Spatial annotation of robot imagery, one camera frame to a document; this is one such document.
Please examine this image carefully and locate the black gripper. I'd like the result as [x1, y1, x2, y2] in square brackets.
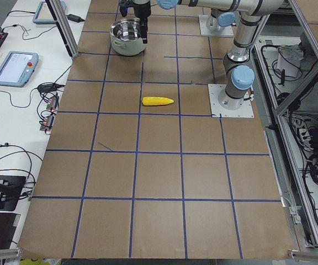
[133, 0, 151, 44]

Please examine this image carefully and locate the yellow corn cob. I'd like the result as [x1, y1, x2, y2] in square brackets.
[142, 96, 174, 107]

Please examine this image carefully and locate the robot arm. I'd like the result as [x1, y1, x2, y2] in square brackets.
[157, 0, 283, 110]
[205, 8, 235, 31]

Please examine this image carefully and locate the black power adapter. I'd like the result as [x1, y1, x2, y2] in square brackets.
[67, 14, 85, 23]

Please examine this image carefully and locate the far teach pendant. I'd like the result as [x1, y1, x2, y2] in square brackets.
[33, 1, 55, 24]

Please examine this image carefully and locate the teach pendant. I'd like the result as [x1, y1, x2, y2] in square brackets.
[0, 51, 39, 87]
[33, 1, 55, 24]

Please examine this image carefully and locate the near teach pendant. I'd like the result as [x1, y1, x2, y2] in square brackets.
[0, 51, 39, 87]

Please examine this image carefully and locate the brown paper table cover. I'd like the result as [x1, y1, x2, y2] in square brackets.
[19, 1, 294, 259]

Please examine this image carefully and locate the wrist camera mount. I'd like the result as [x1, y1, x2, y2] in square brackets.
[119, 0, 129, 17]

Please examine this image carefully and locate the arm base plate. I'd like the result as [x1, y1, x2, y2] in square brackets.
[208, 84, 254, 118]
[199, 12, 235, 38]

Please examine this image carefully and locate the aluminium frame post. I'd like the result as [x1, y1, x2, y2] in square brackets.
[45, 0, 79, 58]

